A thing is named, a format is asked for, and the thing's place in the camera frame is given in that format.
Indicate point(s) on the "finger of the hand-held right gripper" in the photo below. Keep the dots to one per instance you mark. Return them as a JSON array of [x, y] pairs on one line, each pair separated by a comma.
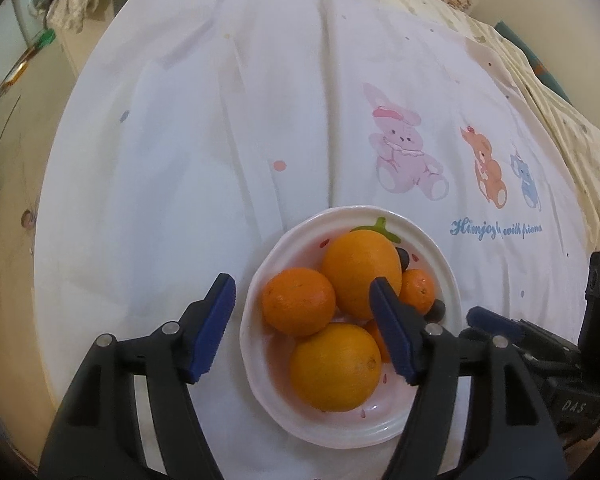
[[497, 321]]

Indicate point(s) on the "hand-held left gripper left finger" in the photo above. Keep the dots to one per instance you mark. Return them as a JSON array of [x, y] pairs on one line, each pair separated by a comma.
[[210, 332]]

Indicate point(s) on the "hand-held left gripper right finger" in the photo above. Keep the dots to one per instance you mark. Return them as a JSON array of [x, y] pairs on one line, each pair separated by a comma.
[[394, 335]]

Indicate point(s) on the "small tangerine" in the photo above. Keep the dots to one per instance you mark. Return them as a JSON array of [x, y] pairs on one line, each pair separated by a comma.
[[377, 342], [298, 307], [420, 290]]

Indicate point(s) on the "dark purple grape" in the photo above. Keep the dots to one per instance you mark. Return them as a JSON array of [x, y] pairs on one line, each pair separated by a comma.
[[436, 311], [404, 258]]

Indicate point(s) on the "large orange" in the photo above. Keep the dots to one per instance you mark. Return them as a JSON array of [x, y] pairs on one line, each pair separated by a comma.
[[336, 367], [360, 270]]

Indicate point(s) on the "strawberry pattern ceramic plate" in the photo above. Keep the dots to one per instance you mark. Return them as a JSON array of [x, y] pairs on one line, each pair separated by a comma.
[[280, 410]]

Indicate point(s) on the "white cartoon animal printed blanket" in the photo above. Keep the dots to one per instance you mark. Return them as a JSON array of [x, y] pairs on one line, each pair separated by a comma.
[[205, 135]]

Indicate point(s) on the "cream patterned quilt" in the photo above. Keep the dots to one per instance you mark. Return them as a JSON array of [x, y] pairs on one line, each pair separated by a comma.
[[555, 110]]

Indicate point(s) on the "teal cushion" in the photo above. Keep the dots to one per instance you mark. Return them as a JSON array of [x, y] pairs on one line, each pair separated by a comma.
[[527, 57]]

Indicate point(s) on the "beige lace cloth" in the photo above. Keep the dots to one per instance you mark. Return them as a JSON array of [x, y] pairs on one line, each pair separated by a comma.
[[77, 0]]

